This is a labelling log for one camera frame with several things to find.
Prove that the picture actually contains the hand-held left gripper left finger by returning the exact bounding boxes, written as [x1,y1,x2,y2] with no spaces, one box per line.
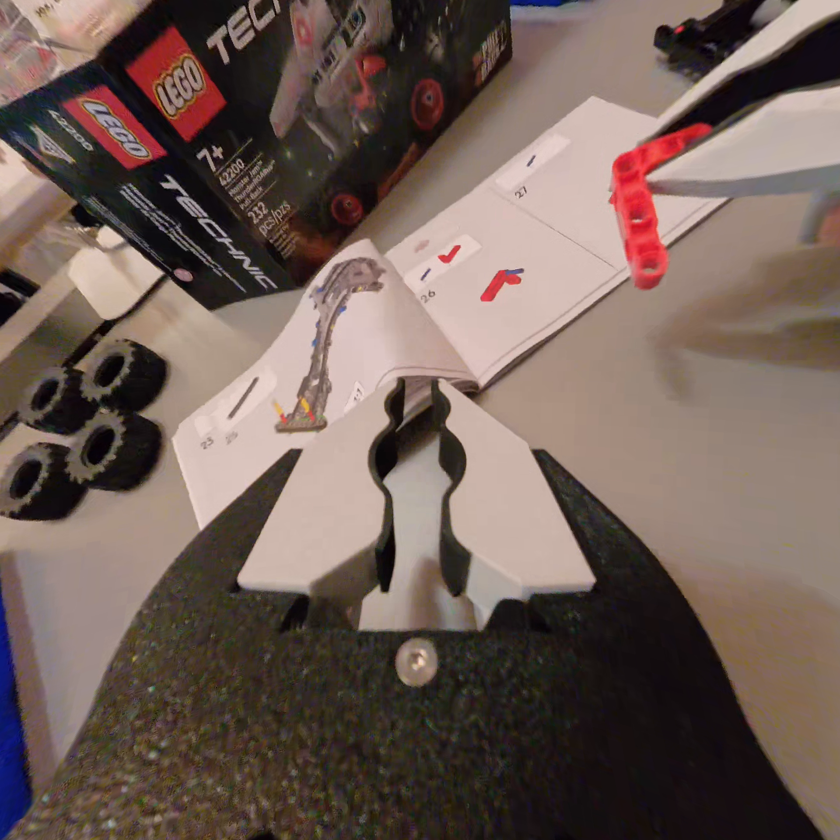
[236,378,404,630]

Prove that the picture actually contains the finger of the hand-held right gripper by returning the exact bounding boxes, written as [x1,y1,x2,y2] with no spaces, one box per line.
[650,85,840,244]
[638,0,840,144]

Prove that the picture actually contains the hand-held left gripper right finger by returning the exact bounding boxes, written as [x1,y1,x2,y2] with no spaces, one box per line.
[430,381,597,631]

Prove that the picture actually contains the red angled toy beam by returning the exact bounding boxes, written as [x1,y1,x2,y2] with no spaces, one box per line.
[609,123,715,291]

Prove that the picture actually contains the grey desk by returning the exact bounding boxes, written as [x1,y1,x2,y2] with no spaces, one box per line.
[0,0,840,840]

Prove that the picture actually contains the black toy chassis assembly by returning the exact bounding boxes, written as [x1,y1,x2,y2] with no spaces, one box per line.
[653,0,772,72]

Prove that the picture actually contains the black toy tyre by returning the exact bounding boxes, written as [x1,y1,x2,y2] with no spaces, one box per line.
[66,410,161,490]
[82,338,168,411]
[20,367,93,434]
[0,443,86,519]

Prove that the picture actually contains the white instruction booklet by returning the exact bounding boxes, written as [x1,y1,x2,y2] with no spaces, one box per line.
[172,97,729,531]

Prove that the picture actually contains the white board stand base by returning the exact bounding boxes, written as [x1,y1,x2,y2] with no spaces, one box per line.
[66,239,168,322]

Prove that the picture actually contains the tagged blue plastic bin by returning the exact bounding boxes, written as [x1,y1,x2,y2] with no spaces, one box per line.
[0,571,34,818]

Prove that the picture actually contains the black toy truck set box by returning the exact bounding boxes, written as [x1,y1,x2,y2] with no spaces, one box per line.
[0,0,513,311]

